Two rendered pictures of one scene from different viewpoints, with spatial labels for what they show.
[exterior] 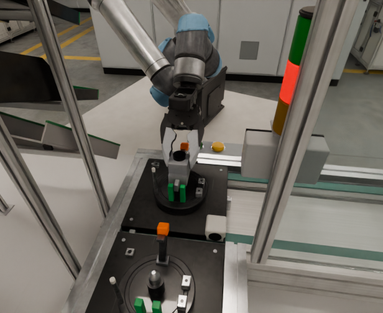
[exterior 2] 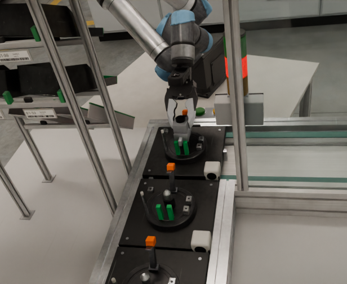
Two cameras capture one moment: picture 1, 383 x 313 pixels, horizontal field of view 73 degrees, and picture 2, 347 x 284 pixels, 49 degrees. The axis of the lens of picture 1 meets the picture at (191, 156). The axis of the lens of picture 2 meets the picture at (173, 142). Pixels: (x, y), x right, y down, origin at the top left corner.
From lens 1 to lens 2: 0.58 m
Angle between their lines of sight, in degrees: 8
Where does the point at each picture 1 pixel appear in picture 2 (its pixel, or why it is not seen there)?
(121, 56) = not seen: hidden behind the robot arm
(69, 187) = not seen: hidden behind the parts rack
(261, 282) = (250, 209)
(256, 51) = not seen: outside the picture
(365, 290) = (327, 206)
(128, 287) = (151, 206)
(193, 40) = (183, 30)
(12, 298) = (71, 231)
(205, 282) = (203, 202)
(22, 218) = (64, 183)
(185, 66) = (178, 50)
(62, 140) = (98, 115)
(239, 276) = (228, 198)
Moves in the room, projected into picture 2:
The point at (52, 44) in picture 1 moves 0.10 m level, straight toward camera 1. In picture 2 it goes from (93, 56) to (103, 70)
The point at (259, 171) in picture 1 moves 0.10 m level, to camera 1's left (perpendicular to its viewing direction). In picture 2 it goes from (226, 119) to (187, 123)
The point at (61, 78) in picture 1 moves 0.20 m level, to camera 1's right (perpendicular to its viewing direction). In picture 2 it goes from (98, 74) to (169, 66)
